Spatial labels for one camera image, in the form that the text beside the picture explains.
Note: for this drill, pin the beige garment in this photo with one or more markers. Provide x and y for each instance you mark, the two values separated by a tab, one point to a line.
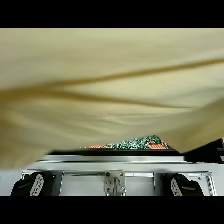
100	60

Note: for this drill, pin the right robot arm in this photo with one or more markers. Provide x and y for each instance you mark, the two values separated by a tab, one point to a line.
186	186

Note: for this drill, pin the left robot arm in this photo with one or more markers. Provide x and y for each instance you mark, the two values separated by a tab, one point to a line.
26	185

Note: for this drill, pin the silver frame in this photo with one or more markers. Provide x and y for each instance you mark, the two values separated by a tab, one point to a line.
100	165

